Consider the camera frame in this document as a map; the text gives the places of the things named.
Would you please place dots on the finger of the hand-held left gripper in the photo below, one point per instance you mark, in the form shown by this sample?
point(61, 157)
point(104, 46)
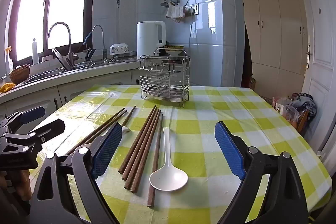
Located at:
point(50, 129)
point(31, 112)

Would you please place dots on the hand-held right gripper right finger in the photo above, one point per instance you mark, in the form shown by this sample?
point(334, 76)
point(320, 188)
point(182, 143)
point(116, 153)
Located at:
point(229, 150)

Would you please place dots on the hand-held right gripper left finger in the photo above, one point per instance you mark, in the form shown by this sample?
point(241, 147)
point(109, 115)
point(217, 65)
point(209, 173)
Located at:
point(107, 150)

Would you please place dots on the dark brown wooden chopstick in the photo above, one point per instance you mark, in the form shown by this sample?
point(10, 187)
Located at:
point(110, 124)
point(105, 123)

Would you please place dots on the small white spoon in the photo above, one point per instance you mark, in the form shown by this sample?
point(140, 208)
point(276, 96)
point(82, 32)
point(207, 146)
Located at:
point(125, 129)

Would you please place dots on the large white spoon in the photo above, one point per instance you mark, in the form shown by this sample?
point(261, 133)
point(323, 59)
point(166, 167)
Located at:
point(168, 179)

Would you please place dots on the person's left hand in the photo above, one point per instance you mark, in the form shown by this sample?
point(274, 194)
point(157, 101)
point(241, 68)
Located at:
point(18, 182)

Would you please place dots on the green white checkered tablecloth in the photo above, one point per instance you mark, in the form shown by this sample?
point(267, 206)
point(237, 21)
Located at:
point(210, 134)

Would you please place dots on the yellow cloth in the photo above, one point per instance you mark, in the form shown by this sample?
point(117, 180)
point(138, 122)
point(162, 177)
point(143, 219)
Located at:
point(6, 87)

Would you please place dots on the wicker basket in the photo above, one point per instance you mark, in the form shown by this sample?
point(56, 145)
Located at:
point(19, 73)

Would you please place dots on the steel kitchen sink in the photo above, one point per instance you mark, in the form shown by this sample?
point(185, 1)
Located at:
point(52, 72)

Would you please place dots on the yellow spray bottle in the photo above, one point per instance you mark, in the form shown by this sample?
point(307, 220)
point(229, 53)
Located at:
point(9, 61)

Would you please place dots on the white bottle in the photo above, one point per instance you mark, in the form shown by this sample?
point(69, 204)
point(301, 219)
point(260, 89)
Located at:
point(35, 52)

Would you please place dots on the clear plastic bags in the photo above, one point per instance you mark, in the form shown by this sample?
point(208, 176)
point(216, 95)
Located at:
point(282, 106)

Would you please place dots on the tall steel kitchen faucet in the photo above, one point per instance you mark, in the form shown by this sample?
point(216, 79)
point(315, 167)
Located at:
point(68, 37)

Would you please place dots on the blue brush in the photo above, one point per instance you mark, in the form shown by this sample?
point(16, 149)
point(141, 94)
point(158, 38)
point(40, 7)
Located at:
point(88, 37)

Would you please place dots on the dark framed window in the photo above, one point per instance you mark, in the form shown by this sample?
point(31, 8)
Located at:
point(34, 11)

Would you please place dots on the white patterned bowl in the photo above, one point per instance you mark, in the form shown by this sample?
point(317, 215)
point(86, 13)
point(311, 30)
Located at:
point(119, 48)

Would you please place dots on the small steel faucet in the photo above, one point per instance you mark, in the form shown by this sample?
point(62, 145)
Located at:
point(102, 37)

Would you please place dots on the yellow rimmed bowl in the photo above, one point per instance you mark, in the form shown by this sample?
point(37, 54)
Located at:
point(173, 49)

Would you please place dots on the white electric kettle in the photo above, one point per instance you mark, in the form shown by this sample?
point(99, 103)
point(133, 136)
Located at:
point(148, 37)

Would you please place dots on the white door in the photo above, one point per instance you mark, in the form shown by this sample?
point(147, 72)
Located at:
point(319, 56)

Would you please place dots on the cream wardrobe cabinets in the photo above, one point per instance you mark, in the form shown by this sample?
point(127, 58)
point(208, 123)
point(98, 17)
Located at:
point(273, 24)

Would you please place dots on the hanging white rag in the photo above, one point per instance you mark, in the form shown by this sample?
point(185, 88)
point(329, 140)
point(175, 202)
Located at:
point(174, 12)

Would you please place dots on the wall socket with plug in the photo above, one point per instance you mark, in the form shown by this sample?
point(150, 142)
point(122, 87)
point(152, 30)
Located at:
point(193, 8)

